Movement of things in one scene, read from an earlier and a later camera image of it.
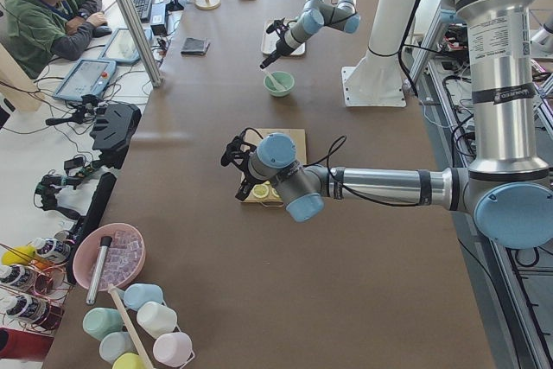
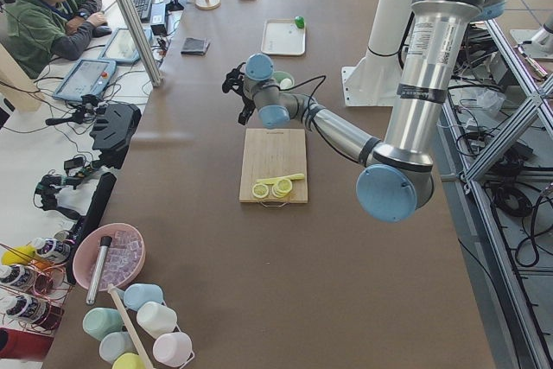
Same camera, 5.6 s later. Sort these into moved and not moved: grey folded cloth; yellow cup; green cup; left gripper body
Moved: left gripper body
Not moved: green cup; yellow cup; grey folded cloth
